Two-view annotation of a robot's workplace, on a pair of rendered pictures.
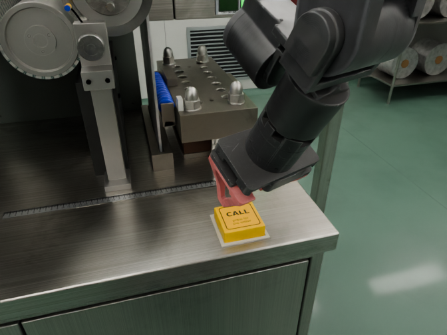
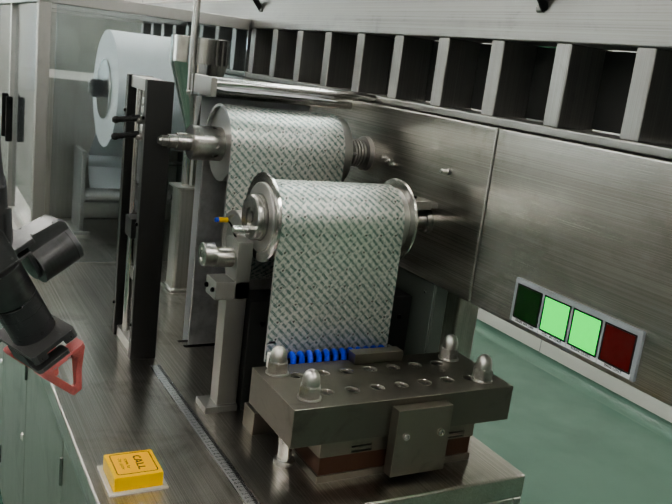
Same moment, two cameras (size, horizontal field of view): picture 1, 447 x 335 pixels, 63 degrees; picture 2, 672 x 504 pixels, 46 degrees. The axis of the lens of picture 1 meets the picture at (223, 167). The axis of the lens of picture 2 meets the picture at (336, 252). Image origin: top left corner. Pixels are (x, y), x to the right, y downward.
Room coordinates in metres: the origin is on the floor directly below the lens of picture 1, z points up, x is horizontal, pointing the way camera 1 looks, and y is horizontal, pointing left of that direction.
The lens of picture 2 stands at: (0.47, -1.07, 1.51)
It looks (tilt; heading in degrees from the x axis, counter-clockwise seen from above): 13 degrees down; 76
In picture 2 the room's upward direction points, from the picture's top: 7 degrees clockwise
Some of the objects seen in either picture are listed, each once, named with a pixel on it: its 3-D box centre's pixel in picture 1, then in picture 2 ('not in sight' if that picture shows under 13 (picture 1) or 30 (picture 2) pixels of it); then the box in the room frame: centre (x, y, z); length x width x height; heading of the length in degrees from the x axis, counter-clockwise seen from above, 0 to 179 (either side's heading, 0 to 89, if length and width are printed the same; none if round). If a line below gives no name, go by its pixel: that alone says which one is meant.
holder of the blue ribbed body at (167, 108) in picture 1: (162, 96); not in sight; (0.80, 0.14, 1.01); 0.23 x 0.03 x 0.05; 15
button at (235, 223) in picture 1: (239, 221); (132, 470); (0.47, -0.03, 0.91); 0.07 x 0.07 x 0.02; 15
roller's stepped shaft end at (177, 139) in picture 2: not in sight; (174, 141); (0.51, 0.41, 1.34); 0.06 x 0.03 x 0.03; 15
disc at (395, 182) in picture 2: not in sight; (393, 219); (0.90, 0.26, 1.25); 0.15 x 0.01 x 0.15; 105
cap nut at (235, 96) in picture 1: (236, 92); (310, 383); (0.72, -0.03, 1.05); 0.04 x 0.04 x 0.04
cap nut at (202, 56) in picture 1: (202, 52); (483, 366); (1.03, 0.06, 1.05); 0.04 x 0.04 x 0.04
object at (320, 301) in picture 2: (147, 53); (333, 305); (0.79, 0.16, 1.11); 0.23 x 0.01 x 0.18; 15
